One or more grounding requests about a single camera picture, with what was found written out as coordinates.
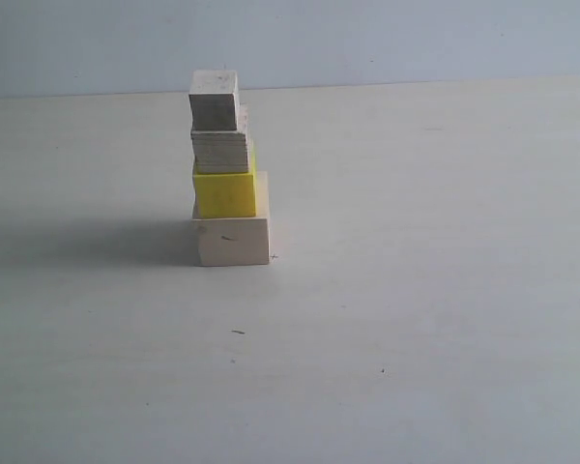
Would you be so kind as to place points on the large pale wooden cube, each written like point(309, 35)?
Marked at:
point(236, 241)

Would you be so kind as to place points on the yellow cube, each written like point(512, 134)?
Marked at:
point(226, 194)

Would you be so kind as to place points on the medium plywood cube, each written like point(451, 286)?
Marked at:
point(224, 151)

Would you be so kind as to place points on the small wooden cube with knot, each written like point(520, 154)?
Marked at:
point(214, 100)

